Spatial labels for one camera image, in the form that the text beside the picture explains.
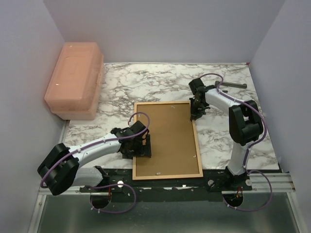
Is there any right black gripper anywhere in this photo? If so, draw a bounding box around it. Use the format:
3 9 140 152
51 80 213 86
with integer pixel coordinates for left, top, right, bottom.
190 98 206 120

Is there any brown frame backing board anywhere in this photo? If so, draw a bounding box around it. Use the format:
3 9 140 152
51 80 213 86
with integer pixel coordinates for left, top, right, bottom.
135 103 201 177

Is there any brown wooden picture frame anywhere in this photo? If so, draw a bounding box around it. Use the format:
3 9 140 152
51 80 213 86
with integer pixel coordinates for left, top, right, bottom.
132 100 204 181

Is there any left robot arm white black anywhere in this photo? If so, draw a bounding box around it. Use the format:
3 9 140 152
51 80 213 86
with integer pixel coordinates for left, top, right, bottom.
37 121 151 196

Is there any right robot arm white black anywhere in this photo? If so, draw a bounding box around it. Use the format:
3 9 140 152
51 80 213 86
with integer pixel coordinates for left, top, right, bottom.
189 78 264 190

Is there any pink plastic storage box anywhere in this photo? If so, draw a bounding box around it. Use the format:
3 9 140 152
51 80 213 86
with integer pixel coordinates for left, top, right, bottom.
44 42 104 120

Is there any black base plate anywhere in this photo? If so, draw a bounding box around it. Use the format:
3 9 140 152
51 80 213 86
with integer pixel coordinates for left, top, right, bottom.
80 167 253 202

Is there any aluminium rail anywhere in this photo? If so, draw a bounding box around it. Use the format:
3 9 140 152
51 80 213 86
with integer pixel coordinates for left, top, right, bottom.
38 172 296 195

